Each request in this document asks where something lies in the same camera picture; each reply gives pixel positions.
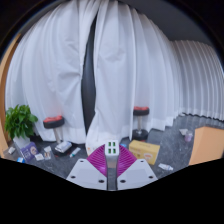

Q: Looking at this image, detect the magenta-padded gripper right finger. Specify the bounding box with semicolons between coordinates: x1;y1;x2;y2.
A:
115;144;158;191

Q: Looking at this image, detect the yellow cardboard box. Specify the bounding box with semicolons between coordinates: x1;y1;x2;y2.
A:
128;139;161;166

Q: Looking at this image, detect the purple printed box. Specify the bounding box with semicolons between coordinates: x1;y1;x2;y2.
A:
19;141;39;163

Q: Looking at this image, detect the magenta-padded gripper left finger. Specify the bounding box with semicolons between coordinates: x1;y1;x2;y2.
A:
65;144;109;191

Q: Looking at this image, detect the white marker pen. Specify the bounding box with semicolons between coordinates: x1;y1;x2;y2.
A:
68;146;82;158

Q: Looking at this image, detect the green potted plant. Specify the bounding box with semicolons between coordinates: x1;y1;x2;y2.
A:
4;104;39;149

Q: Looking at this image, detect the white plastic sachet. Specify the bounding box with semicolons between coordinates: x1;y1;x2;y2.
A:
158;162;175;172

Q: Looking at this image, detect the small purple cup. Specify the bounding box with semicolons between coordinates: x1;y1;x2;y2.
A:
184;132;194;143

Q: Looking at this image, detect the white tissue pack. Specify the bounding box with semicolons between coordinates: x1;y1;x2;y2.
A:
54;140;73;154

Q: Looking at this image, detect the small white card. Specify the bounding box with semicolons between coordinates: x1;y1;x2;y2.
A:
34;152;45;162

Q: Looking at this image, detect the red-topped black stool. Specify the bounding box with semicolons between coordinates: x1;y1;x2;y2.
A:
42;115;66;145
131;106;150;142

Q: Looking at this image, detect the white curtain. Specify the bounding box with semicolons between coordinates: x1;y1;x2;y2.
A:
4;0;98;145
84;0;224;148

